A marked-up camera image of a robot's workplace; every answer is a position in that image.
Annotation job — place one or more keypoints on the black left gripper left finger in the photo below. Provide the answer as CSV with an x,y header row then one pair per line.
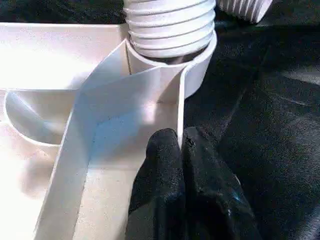
x,y
160,180

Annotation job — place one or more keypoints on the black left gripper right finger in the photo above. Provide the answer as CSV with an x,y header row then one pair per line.
x,y
212,200

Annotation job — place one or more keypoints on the white plastic table leg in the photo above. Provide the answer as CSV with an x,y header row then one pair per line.
x,y
170,27
245,10

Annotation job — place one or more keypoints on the white plastic table top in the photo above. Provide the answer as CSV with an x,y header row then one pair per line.
x,y
50,55

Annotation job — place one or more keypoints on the black mat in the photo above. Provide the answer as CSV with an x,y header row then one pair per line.
x,y
275,125

